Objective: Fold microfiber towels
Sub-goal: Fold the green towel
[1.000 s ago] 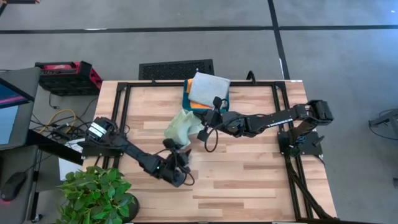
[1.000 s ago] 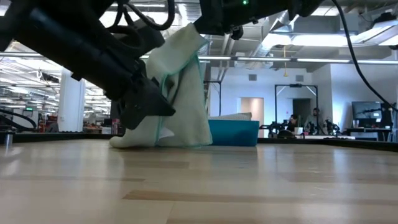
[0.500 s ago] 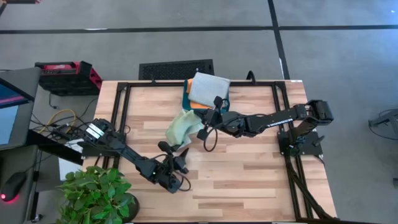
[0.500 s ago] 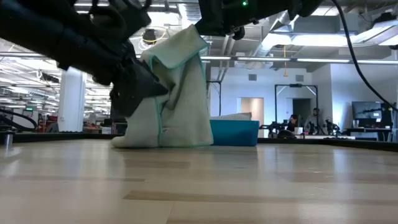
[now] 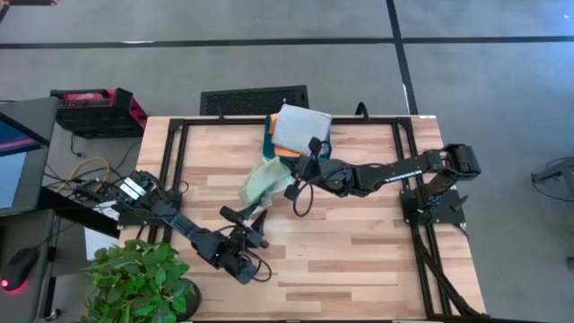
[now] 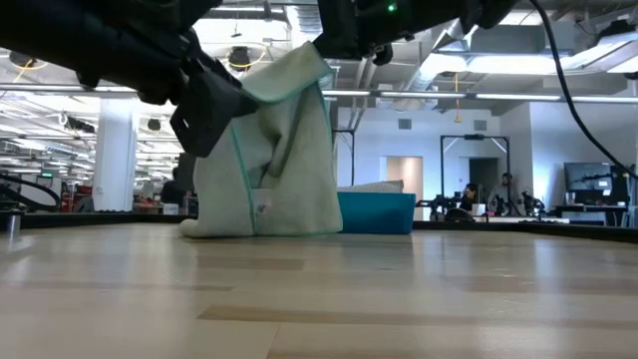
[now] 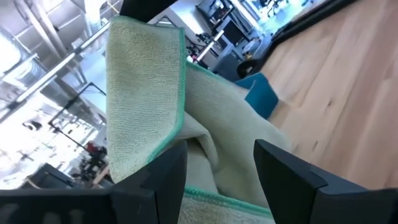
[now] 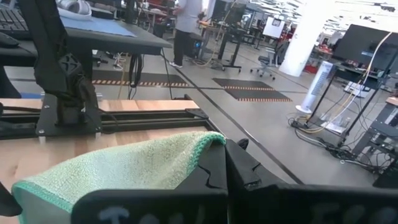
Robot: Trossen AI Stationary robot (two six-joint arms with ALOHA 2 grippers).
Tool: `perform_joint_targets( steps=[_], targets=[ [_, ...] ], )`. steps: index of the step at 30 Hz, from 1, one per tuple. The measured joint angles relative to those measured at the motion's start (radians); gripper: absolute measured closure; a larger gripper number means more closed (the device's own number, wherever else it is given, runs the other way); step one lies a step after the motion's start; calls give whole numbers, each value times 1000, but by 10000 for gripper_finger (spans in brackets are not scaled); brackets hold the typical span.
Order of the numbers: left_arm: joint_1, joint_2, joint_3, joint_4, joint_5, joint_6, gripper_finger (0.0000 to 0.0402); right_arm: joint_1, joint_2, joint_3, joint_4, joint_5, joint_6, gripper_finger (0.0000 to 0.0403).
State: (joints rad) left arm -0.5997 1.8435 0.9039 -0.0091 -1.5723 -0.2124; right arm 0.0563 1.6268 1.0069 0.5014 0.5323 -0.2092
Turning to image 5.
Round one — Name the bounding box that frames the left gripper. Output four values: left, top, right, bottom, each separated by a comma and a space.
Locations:
219, 205, 270, 259

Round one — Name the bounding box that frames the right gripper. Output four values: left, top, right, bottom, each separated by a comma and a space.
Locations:
284, 136, 342, 201

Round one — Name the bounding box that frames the orange microfiber towel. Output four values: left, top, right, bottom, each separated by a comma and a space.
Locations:
267, 113, 302, 159

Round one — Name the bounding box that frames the green microfiber towel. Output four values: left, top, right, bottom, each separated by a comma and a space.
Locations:
238, 155, 297, 216

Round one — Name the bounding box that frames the small grey waffle towel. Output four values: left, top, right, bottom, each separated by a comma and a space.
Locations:
270, 103, 334, 158

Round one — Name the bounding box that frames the teal plastic bin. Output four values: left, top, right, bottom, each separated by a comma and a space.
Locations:
262, 114, 333, 162

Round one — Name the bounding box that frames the black perforated computer tower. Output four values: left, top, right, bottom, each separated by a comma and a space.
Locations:
199, 84, 310, 117

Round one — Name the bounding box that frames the green potted plant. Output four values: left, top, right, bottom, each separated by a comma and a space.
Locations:
80, 239, 202, 323

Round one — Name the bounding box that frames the white paper sheet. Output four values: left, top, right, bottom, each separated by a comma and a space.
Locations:
83, 199, 122, 261

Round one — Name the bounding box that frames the black flat panel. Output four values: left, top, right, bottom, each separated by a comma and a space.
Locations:
38, 186, 122, 239

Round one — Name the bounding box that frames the red and black toolbox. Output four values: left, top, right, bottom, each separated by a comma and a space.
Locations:
49, 87, 149, 139

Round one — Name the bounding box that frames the grey side desk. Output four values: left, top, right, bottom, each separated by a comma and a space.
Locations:
0, 208, 59, 323

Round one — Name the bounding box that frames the black computer mouse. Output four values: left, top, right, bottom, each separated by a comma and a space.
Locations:
0, 248, 39, 292

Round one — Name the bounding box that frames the grey computer monitor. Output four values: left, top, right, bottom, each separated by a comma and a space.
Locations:
0, 96, 60, 219

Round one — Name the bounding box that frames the grey metal stand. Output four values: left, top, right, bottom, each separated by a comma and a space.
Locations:
531, 156, 574, 203

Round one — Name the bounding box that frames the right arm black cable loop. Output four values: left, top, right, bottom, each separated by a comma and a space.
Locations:
292, 180, 316, 219

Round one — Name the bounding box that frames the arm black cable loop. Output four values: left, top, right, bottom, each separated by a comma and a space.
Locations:
292, 180, 316, 219
244, 249, 274, 284

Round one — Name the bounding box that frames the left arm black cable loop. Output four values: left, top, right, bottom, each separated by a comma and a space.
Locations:
244, 249, 274, 284

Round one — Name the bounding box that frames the black aluminium table frame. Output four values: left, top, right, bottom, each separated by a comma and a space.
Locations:
145, 115, 492, 322

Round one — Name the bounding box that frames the yellow cable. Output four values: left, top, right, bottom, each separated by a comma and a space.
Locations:
56, 156, 111, 194

